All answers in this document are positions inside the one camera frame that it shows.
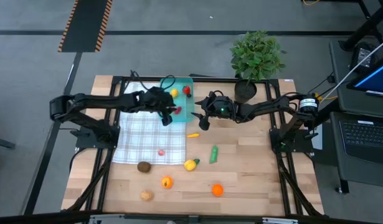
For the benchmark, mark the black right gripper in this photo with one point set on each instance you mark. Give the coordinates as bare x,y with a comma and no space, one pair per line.
220,107

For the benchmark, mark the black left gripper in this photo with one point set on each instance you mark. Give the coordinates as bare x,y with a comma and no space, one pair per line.
157,99

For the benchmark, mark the yellow toy lemon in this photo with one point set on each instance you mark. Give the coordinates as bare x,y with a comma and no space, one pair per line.
174,92

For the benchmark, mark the small red toy fruit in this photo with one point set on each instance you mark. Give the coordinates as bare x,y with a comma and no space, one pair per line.
177,110

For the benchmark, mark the yellow orange toy chili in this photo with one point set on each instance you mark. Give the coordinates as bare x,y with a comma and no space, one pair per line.
193,135

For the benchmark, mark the green toy pea pod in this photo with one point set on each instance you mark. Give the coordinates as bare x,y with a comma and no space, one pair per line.
213,154

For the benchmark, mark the small pink toy fruit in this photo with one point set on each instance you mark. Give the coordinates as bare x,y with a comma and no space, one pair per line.
161,152

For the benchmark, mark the yellow toy pineapple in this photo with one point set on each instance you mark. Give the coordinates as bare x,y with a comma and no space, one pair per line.
189,165

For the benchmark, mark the brown toy kiwi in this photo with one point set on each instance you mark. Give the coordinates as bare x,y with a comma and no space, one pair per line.
144,167

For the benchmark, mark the orange toy persimmon with leaf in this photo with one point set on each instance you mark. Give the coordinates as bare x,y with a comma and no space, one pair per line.
167,182

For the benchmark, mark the orange toy mandarin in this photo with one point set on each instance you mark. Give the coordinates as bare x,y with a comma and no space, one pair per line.
217,190

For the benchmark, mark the tan toy potato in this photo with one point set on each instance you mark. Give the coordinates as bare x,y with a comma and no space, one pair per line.
147,195

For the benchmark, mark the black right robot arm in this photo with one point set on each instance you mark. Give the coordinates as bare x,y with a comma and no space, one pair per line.
272,104

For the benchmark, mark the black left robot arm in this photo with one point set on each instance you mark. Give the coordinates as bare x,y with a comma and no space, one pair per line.
94,102

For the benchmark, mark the teal plastic tupperware container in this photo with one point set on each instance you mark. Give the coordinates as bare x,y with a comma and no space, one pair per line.
186,107

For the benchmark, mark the white grey checkered cloth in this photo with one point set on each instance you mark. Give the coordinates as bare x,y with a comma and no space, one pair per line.
141,146

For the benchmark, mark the green plant in black pot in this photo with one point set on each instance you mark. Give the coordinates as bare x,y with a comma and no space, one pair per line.
256,56

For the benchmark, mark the black orange striped floor mat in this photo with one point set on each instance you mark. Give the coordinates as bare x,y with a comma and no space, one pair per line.
85,25

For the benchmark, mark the grey furniture leg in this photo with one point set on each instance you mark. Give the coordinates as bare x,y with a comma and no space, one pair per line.
1,142

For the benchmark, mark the black laptop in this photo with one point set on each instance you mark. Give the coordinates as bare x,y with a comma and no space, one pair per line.
365,137

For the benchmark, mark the black power adapter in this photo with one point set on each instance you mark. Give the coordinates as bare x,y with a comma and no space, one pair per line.
364,57

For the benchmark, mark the monitor with blue screen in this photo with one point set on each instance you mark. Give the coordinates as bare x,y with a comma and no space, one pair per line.
376,79

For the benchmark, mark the black stand beam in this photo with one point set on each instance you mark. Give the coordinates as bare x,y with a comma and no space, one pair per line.
365,26

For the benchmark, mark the black aluminium table frame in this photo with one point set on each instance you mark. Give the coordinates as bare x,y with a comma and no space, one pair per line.
219,79

